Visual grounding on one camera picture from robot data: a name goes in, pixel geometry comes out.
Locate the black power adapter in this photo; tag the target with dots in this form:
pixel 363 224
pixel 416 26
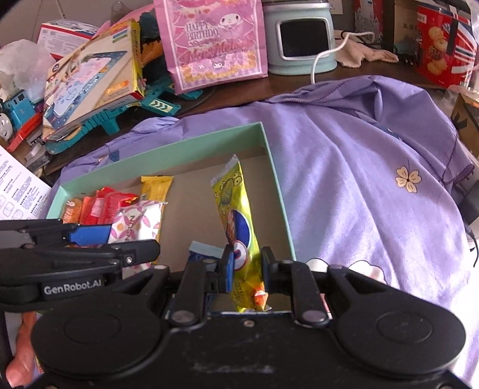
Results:
pixel 471 202

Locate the large red snack packet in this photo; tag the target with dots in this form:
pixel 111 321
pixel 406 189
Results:
pixel 112 205

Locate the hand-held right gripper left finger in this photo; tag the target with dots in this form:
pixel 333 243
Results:
pixel 229 269

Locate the beige cloth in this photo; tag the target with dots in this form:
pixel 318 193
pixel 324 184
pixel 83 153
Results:
pixel 359 56

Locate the gold snack packet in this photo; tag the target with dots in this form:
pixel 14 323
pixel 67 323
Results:
pixel 155 189

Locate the long yellow-green snack packet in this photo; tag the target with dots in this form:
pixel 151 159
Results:
pixel 232 202

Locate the purple floral cloth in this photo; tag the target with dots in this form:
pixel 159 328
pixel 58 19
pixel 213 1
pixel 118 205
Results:
pixel 355 149

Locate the blue toy train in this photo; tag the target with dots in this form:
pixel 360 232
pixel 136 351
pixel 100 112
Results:
pixel 18 108

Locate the black white small box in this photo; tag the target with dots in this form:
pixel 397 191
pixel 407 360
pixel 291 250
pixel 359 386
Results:
pixel 37 157

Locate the brown cardboard box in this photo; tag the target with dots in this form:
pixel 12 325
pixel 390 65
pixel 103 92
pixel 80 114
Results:
pixel 406 26

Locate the white red carton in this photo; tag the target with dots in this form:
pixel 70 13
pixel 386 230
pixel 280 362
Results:
pixel 63 33

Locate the red cookie tin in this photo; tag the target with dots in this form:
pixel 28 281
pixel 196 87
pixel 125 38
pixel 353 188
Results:
pixel 434 48

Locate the teal toy track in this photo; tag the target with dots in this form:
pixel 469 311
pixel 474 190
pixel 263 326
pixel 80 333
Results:
pixel 108 123

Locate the pink floral white packet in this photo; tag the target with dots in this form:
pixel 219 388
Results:
pixel 138 224

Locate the pink gift bag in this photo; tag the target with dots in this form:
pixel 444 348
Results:
pixel 213 45

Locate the clear plastic bag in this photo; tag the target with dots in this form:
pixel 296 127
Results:
pixel 22 63

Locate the mint green cardboard box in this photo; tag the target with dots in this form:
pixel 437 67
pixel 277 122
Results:
pixel 149 168

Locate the orange cookie packet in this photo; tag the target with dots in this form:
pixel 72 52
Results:
pixel 73 211

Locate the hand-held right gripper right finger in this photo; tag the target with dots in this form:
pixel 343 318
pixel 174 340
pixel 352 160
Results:
pixel 266 267

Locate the person's left hand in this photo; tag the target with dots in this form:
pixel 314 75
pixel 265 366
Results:
pixel 22 355

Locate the illustrated toy box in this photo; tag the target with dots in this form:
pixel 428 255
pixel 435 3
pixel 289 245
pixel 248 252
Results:
pixel 93 74

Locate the white printed paper sheet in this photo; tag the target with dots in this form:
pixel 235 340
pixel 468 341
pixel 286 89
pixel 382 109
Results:
pixel 22 187

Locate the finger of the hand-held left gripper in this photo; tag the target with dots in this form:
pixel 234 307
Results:
pixel 138 251
pixel 89 233

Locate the blue white snack packet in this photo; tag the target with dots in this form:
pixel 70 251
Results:
pixel 204 250

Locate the mint green appliance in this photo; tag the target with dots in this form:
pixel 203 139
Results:
pixel 277 60

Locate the orange-red snack packet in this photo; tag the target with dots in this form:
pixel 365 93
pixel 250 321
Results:
pixel 89 211

